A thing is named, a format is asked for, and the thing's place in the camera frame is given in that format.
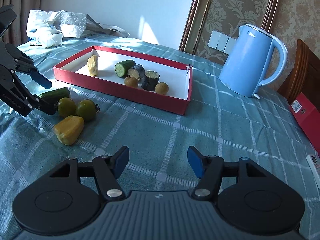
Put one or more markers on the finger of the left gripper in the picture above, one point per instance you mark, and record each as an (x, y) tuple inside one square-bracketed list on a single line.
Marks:
[(16, 60), (23, 102)]

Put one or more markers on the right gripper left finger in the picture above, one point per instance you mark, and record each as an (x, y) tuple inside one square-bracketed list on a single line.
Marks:
[(106, 172)]

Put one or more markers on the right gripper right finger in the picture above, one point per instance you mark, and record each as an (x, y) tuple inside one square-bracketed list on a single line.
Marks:
[(208, 169)]

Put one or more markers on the cut cucumber half with stem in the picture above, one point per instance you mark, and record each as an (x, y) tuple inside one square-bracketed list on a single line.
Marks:
[(53, 96)]

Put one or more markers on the green tomato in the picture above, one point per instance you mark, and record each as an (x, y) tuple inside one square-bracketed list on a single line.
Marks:
[(87, 110), (66, 107)]

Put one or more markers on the yellow jackfruit piece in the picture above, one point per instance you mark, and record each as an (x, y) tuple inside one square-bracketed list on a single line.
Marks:
[(69, 129), (92, 65)]

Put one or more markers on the longan fruit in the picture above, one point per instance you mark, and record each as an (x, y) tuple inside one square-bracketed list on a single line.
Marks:
[(131, 82), (162, 88)]

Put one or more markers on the white tissue pack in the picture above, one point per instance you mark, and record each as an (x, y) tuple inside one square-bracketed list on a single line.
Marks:
[(36, 36)]

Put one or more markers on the crumpled white tissue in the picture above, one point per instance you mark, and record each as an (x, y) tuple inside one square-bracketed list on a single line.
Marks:
[(52, 40)]

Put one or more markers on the white plastic bag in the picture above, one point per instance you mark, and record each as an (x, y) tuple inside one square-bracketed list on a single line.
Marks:
[(40, 21)]

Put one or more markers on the brown curtain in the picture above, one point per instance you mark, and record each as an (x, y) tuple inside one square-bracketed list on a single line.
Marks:
[(17, 34)]

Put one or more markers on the checked teal tablecloth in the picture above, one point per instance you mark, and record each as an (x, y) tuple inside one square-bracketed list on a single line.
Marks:
[(217, 121)]

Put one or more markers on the blue electric kettle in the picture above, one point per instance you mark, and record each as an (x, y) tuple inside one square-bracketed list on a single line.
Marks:
[(246, 66)]

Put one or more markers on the white remote control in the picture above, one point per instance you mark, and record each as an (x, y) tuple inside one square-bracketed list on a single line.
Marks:
[(313, 162)]

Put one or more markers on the red gift box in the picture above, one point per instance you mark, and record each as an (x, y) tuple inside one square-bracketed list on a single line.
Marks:
[(308, 118)]

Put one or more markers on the wooden headboard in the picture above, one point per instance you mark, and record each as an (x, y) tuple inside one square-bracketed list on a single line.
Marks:
[(304, 78)]

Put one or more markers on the white wall switch panel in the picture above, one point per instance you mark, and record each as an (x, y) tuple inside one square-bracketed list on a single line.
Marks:
[(221, 42)]

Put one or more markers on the ornate wall panel frame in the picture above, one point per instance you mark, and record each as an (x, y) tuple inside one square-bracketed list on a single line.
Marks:
[(224, 16)]

